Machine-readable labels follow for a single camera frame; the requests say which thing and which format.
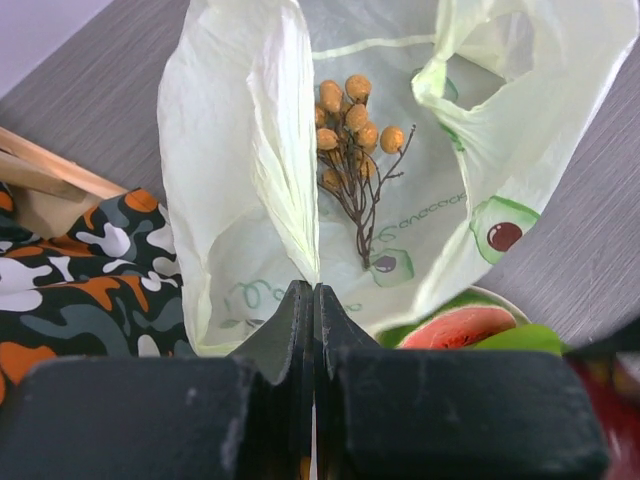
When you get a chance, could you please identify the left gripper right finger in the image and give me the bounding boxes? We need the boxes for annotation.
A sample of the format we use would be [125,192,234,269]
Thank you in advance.
[314,285,609,479]

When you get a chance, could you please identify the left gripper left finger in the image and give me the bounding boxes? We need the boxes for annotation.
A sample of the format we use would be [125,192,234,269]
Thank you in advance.
[1,281,313,479]

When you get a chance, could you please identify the red fake watermelon slice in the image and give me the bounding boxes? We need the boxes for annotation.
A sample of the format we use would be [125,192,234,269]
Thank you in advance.
[375,289,519,349]

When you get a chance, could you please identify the green fake fruit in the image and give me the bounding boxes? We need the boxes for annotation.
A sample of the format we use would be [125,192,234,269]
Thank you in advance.
[473,324,569,356]

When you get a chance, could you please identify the dark red fake fruit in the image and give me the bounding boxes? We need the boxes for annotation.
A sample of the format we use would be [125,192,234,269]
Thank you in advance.
[568,357,639,456]

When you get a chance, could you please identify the green avocado print plastic bag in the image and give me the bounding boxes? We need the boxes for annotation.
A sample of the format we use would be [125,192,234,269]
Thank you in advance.
[157,1,639,356]

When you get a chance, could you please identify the cream and blue ceramic plate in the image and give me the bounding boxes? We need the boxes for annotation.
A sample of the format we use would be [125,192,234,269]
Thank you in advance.
[469,286,531,326]

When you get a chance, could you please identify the zebra print tote bag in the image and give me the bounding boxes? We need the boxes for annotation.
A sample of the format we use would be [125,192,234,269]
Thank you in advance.
[1,185,194,398]

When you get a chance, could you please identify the wooden tray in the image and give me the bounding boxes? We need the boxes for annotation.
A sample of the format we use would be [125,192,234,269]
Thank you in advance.
[1,128,126,237]

